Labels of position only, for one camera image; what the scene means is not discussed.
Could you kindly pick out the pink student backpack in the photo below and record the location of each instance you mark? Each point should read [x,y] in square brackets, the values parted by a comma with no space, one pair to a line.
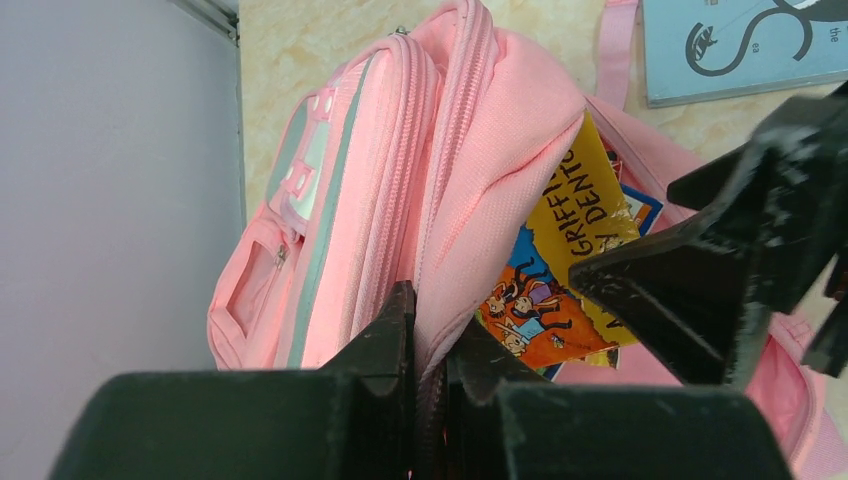
[347,207]

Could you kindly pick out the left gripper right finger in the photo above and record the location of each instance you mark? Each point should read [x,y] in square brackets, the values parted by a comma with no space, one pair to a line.
[505,421]

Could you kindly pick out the yellow storey treehouse book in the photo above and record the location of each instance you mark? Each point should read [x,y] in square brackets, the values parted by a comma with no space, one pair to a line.
[533,311]

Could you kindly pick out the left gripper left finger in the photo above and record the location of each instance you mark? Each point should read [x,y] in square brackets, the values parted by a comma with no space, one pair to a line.
[349,419]

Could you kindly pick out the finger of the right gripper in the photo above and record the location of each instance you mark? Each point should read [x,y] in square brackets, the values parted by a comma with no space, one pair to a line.
[768,218]

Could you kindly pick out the light blue book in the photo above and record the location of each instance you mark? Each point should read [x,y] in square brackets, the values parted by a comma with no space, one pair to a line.
[698,51]

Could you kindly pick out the blue cartoon book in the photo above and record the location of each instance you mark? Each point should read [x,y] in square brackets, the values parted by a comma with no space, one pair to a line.
[644,209]

